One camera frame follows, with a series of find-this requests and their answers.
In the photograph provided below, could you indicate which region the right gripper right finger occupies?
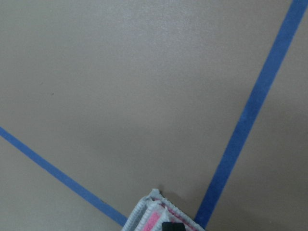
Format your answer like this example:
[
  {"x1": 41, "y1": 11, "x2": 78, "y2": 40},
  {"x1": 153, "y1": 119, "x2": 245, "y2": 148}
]
[{"x1": 173, "y1": 223, "x2": 186, "y2": 231}]

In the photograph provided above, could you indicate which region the pink and grey towel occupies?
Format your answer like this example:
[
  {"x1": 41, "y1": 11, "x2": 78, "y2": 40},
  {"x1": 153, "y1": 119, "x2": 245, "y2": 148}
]
[{"x1": 122, "y1": 189, "x2": 204, "y2": 231}]

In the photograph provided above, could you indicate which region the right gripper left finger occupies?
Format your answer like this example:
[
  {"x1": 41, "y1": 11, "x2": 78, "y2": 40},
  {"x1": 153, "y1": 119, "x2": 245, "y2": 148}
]
[{"x1": 162, "y1": 222, "x2": 173, "y2": 231}]

